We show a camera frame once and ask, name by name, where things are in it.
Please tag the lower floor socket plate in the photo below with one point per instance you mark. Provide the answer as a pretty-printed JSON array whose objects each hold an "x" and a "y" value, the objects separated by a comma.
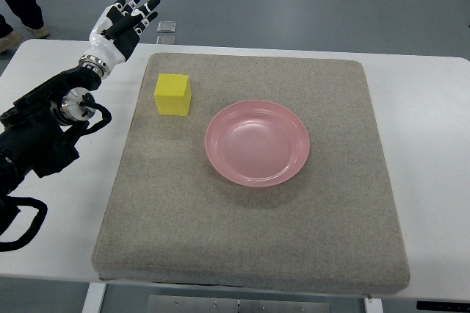
[{"x": 166, "y": 40}]

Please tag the floor socket plate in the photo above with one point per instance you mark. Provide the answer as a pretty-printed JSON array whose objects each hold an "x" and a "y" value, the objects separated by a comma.
[
  {"x": 166, "y": 40},
  {"x": 166, "y": 27}
]

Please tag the tan shoe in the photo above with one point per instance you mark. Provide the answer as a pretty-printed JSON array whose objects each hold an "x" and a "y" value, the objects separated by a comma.
[{"x": 39, "y": 33}]

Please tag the upper floor socket plate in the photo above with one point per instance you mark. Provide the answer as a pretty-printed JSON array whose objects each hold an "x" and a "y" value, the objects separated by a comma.
[{"x": 166, "y": 27}]

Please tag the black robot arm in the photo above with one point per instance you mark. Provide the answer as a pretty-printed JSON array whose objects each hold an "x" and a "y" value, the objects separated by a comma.
[{"x": 40, "y": 133}]

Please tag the pink plastic plate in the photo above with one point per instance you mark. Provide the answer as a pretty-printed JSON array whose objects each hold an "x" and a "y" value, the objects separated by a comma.
[{"x": 257, "y": 143}]

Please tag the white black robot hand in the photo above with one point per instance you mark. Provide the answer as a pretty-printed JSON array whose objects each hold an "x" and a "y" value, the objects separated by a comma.
[{"x": 116, "y": 34}]

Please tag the beige fabric cushion mat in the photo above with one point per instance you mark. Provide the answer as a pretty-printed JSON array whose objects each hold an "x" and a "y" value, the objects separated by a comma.
[{"x": 333, "y": 228}]

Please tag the yellow foam block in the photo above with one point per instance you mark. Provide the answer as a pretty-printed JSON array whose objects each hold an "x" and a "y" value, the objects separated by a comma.
[{"x": 173, "y": 94}]

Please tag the white table leg frame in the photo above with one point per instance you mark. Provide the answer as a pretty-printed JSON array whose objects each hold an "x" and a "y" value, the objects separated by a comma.
[{"x": 94, "y": 298}]

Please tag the grey metal base plate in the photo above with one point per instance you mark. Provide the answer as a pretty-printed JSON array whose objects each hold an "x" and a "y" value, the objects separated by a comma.
[{"x": 166, "y": 303}]

